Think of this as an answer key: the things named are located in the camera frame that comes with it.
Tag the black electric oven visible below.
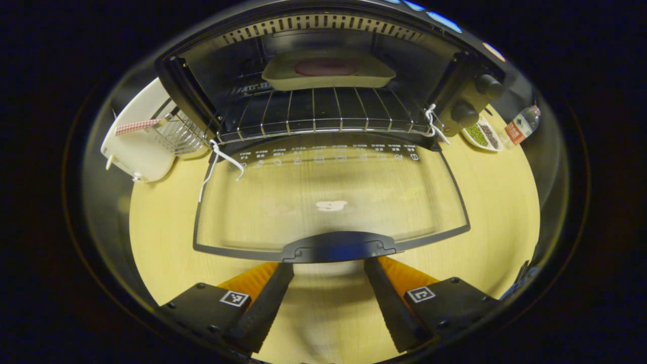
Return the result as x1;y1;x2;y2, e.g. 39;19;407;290
154;0;507;264

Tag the white cord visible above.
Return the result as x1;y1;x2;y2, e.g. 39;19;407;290
198;140;245;203
423;103;451;146

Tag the cream square dish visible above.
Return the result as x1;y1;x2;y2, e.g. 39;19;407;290
261;50;397;92

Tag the clear plastic water bottle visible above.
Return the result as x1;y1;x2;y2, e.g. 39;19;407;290
502;105;542;149

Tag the metal wire basket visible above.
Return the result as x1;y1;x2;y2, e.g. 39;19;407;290
152;108;211;155

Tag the red checked strip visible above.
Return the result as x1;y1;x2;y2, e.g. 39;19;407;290
115;118;168;137

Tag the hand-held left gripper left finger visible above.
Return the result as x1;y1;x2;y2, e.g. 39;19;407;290
159;262;295;354

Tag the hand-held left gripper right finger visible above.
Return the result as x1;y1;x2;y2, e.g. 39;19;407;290
363;256;502;354

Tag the pink meat slice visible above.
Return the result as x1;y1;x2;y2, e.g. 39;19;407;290
295;58;360;78

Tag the white toaster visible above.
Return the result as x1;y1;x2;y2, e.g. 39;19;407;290
100;77;178;184

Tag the divided dish of beans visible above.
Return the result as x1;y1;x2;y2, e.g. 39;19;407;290
460;118;505;153

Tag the metal oven rack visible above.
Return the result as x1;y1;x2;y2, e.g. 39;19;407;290
216;86;436;145

